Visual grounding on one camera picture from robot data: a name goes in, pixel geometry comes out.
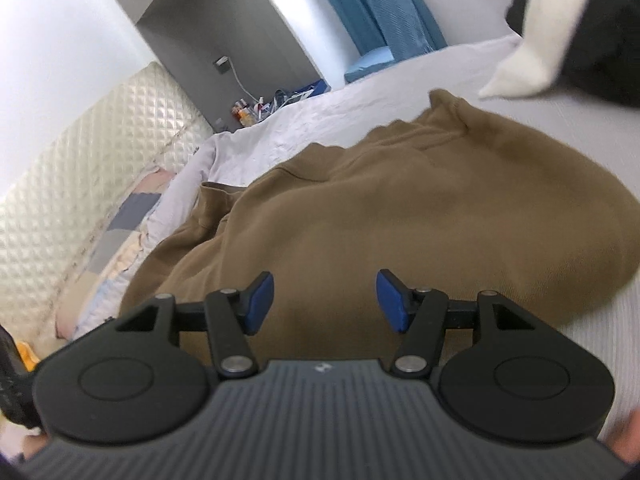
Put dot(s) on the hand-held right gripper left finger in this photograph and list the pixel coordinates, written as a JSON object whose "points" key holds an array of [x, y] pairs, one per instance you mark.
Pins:
{"points": [[260, 302]]}

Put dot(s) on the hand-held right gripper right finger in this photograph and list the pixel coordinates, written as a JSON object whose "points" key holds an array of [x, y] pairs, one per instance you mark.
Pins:
{"points": [[390, 300]]}

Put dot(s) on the brown hoodie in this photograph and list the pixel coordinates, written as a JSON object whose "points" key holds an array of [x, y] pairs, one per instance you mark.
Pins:
{"points": [[400, 200]]}

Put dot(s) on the person's right forearm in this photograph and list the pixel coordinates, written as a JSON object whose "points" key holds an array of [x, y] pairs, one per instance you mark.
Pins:
{"points": [[625, 440]]}

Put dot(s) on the white duvet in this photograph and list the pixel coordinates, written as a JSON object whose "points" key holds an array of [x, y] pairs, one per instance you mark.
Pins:
{"points": [[250, 145]]}

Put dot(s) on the patchwork pillow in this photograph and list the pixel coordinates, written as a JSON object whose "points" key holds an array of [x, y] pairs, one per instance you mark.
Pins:
{"points": [[125, 220]]}

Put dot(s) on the cluster of small bottles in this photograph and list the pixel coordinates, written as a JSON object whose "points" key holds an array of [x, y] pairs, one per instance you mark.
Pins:
{"points": [[245, 112]]}

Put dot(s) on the cream quilted headboard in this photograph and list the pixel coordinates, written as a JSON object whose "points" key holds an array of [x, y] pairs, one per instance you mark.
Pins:
{"points": [[75, 185]]}

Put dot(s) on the grey wardrobe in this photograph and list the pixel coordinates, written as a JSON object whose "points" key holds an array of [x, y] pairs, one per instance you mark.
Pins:
{"points": [[225, 15]]}

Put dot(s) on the blue covered chair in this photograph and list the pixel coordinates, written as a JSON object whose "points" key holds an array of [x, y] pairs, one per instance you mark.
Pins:
{"points": [[395, 10]]}

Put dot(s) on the black and white garment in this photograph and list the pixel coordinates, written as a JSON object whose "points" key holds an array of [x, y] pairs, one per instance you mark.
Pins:
{"points": [[600, 35]]}

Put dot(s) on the wall socket with charger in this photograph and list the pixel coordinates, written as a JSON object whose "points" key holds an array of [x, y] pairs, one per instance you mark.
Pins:
{"points": [[222, 63]]}

